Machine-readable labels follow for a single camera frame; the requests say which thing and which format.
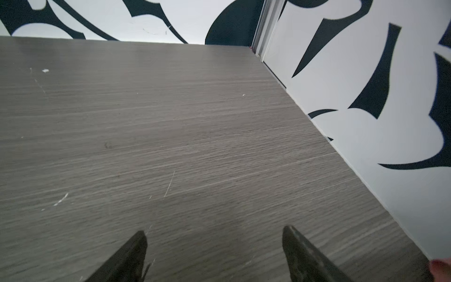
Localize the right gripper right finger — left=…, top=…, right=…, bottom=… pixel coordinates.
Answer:
left=282, top=225, right=351, bottom=282

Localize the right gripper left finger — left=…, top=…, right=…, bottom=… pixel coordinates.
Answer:
left=86, top=230, right=148, bottom=282

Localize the pink t shirt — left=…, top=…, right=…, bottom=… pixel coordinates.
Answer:
left=429, top=258, right=451, bottom=282

